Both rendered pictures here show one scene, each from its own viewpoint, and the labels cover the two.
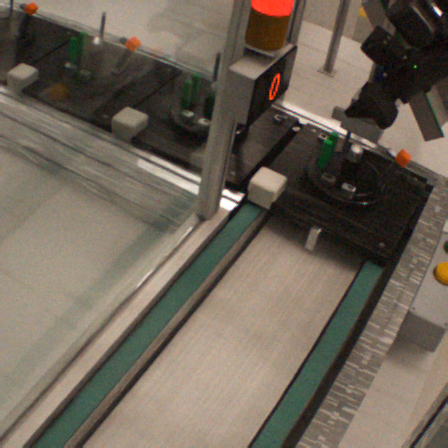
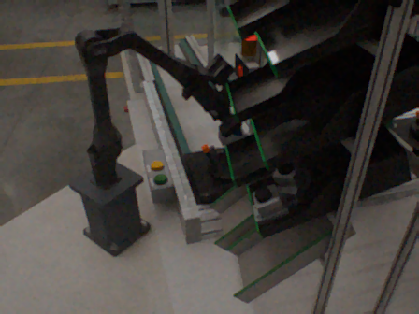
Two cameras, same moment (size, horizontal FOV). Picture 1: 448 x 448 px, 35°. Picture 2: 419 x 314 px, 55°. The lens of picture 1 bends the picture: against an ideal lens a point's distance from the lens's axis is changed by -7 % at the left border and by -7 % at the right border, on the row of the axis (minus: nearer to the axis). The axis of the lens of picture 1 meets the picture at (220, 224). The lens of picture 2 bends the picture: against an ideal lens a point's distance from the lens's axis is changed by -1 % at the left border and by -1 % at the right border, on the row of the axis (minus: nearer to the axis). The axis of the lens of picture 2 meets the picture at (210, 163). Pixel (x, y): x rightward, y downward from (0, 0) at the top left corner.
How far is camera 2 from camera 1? 1.90 m
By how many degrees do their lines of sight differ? 95
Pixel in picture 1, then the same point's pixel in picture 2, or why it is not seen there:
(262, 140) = not seen: hidden behind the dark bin
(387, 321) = (166, 142)
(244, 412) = (183, 116)
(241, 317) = (211, 132)
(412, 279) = (169, 157)
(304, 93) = (347, 273)
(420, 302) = (159, 151)
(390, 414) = not seen: hidden behind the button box
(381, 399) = not seen: hidden behind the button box
